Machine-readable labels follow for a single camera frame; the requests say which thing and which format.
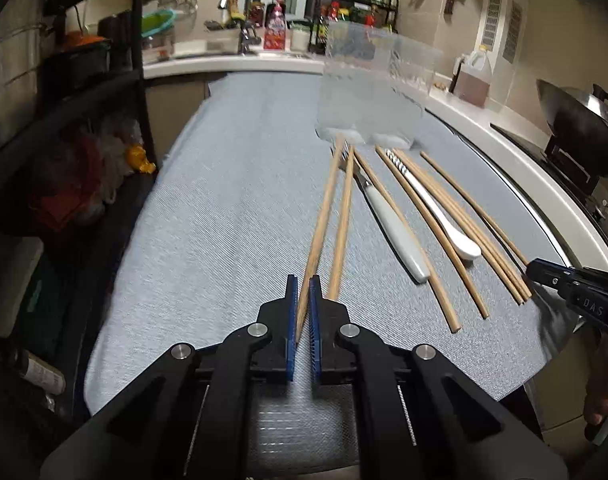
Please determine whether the white handled metal fork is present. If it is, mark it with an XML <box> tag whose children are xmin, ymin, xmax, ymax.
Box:
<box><xmin>327</xmin><ymin>140</ymin><xmax>431</xmax><ymax>299</ymax></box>

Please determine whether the white ceramic spoon striped handle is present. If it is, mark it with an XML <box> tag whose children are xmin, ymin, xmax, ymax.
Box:
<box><xmin>384</xmin><ymin>148</ymin><xmax>482</xmax><ymax>262</ymax></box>

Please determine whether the chrome kitchen faucet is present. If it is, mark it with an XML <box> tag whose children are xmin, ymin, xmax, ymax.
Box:
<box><xmin>217</xmin><ymin>0</ymin><xmax>261</xmax><ymax>55</ymax></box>

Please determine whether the right hand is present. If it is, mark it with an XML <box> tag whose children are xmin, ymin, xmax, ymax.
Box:
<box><xmin>584</xmin><ymin>334</ymin><xmax>608</xmax><ymax>426</ymax></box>

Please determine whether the grey woven table mat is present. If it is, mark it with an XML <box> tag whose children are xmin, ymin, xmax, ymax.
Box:
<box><xmin>84</xmin><ymin>73</ymin><xmax>576</xmax><ymax>413</ymax></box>

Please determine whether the black steel wok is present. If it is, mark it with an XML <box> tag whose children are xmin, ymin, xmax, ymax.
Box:
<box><xmin>536</xmin><ymin>79</ymin><xmax>608</xmax><ymax>178</ymax></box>

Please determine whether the clear plastic utensil container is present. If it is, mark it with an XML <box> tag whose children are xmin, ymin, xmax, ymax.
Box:
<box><xmin>316</xmin><ymin>22</ymin><xmax>441</xmax><ymax>150</ymax></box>

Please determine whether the plastic oil jug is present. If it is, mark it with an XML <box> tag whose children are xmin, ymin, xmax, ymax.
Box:
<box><xmin>448</xmin><ymin>47</ymin><xmax>492</xmax><ymax>107</ymax></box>

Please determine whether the black shelf unit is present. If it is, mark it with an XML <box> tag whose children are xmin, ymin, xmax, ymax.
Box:
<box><xmin>0</xmin><ymin>0</ymin><xmax>154</xmax><ymax>242</ymax></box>

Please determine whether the green plastic bowl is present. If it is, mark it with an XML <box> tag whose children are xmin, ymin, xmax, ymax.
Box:
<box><xmin>141</xmin><ymin>9</ymin><xmax>176</xmax><ymax>39</ymax></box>

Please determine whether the black spice rack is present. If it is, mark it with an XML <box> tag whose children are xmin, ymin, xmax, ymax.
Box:
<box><xmin>308</xmin><ymin>0</ymin><xmax>399</xmax><ymax>55</ymax></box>

